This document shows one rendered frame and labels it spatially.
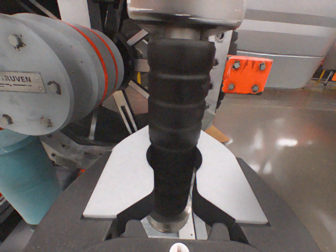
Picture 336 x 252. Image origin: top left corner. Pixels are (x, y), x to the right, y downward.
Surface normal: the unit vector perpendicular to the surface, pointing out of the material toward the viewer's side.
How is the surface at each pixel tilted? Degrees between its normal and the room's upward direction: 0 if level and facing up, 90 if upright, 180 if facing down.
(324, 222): 0
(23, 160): 87
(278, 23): 90
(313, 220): 0
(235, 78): 90
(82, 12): 90
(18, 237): 0
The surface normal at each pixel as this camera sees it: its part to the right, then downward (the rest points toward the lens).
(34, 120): -0.01, 0.47
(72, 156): 0.05, -0.88
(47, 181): 0.99, 0.13
